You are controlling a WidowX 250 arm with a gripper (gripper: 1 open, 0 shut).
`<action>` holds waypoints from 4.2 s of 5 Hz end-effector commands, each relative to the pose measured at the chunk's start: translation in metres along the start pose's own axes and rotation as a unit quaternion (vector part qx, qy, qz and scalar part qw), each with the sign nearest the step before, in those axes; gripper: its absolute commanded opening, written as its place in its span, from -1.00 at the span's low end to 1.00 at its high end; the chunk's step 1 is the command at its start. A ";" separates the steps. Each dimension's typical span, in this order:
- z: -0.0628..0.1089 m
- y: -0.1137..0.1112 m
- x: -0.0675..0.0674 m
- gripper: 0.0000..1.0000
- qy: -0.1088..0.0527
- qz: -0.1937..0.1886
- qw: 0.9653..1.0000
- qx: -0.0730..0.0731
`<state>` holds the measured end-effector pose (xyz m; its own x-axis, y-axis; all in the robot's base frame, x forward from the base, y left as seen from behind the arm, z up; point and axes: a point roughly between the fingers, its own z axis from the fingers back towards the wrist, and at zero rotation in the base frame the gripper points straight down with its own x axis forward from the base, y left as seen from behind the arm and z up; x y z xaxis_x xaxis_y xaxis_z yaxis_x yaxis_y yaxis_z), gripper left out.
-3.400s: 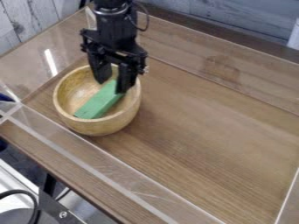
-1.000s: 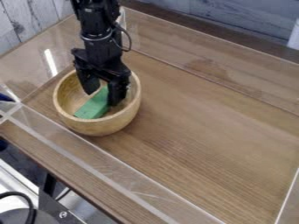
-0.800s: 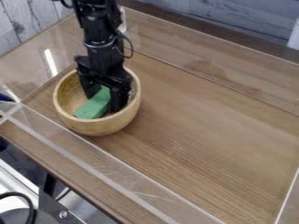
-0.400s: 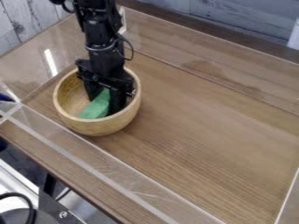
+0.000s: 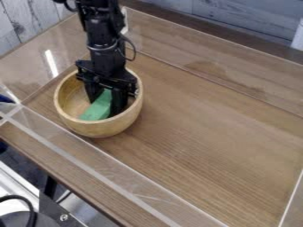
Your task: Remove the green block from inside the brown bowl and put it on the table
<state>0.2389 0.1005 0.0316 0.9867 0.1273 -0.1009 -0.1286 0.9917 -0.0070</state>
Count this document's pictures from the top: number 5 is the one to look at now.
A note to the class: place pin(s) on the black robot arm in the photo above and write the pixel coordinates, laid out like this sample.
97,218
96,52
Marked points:
103,22

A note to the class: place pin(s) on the green rectangular block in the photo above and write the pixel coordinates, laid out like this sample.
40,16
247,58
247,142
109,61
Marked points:
97,111

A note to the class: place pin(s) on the brown wooden bowl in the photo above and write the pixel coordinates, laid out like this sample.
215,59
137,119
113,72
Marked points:
71,102

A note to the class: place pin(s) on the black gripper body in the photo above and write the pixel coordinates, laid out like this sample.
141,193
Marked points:
121,79

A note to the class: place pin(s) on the black metal table leg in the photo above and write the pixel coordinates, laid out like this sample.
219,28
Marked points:
51,186

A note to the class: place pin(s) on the white object at right edge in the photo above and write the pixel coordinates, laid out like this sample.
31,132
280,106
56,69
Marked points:
298,37

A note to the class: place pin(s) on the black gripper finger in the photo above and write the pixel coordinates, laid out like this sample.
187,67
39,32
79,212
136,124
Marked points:
93,90
119,101

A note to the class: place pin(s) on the clear acrylic enclosure wall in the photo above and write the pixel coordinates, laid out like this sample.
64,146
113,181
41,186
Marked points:
212,156

